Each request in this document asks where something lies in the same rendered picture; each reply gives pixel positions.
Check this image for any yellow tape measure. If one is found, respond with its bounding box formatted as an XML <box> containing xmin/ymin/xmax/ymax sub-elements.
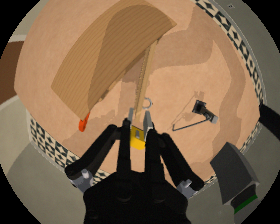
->
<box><xmin>130</xmin><ymin>125</ymin><xmax>146</xmax><ymax>150</ymax></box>

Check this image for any orange spirit level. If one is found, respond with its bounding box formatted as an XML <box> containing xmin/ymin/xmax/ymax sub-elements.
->
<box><xmin>79</xmin><ymin>112</ymin><xmax>90</xmax><ymax>132</ymax></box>

